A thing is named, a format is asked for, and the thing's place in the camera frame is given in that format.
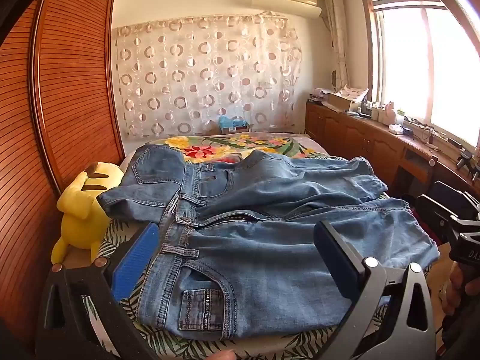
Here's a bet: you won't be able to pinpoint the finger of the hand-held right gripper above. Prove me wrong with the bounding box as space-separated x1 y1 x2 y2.
430 181 480 214
417 194 460 250

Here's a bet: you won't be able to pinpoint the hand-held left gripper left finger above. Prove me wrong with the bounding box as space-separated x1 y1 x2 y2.
37 222 161 360

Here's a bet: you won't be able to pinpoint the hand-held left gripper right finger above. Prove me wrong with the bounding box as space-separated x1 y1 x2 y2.
314 220 437 360

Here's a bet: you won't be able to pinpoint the blue denim jeans pants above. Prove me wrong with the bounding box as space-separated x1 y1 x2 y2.
98 145 440 342

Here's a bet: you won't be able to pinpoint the person's right hand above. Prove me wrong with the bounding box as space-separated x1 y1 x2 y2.
442 260 480 317

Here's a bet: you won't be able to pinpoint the yellow plush toy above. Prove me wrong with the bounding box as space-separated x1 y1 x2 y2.
51 161 125 265

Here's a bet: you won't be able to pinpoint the long wooden cabinet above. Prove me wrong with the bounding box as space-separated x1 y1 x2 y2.
304 99 480 211

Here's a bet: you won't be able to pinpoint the wooden framed window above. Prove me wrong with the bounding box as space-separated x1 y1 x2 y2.
362 0 480 151

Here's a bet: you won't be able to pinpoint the white patterned paper sheet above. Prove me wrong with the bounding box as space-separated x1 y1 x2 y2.
335 85 370 102

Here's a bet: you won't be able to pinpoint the floral leaf print bedsheet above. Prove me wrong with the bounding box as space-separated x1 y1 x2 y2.
80 132 443 360

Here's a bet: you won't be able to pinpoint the brown cardboard box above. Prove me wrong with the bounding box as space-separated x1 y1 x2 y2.
328 92 357 111

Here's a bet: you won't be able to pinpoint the small cardboard box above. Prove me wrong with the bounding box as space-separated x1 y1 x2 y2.
219 123 251 134

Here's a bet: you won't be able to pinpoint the blue cloth on box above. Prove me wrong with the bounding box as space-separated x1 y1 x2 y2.
218 115 248 130

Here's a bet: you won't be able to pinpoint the wooden slatted wardrobe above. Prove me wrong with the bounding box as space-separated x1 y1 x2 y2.
0 0 126 346

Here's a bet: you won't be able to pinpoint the tied beige window curtain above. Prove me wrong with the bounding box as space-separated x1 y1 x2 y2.
323 0 349 91

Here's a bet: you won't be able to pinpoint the sheer circle-patterned curtain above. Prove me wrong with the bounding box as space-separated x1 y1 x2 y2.
113 10 304 139

